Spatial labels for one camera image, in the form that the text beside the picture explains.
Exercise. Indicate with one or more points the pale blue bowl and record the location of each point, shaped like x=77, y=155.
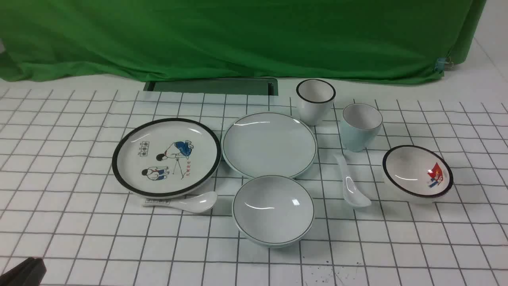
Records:
x=273, y=211

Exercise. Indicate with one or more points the pale blue plate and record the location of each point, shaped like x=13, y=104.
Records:
x=269, y=143

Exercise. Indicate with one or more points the white cup with black rim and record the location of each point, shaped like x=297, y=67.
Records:
x=315, y=98

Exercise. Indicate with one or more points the white bowl with red flag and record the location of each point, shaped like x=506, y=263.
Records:
x=415, y=174

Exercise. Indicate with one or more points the plain white spoon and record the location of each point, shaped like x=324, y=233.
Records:
x=351, y=194

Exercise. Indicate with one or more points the pale blue cup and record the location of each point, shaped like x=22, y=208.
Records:
x=360, y=124

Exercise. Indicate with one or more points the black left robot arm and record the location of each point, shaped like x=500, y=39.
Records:
x=30, y=272

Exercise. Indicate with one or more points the blue binder clip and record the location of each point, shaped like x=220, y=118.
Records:
x=443, y=64

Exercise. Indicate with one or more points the green backdrop cloth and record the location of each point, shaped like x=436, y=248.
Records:
x=375, y=41

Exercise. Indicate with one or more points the white plate with cartoon figures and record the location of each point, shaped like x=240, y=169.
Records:
x=166, y=158

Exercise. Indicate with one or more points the white spoon with printed handle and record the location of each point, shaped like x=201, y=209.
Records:
x=197, y=204

